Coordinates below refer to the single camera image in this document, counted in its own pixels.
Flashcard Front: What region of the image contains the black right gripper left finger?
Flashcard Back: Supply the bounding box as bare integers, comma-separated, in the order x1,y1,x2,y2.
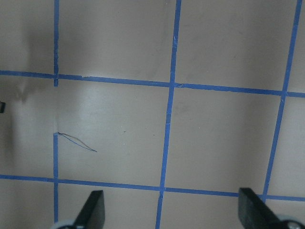
74,190,105,229

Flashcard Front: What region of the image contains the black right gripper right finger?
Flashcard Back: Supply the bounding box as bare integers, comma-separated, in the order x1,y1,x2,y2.
238,188,286,229

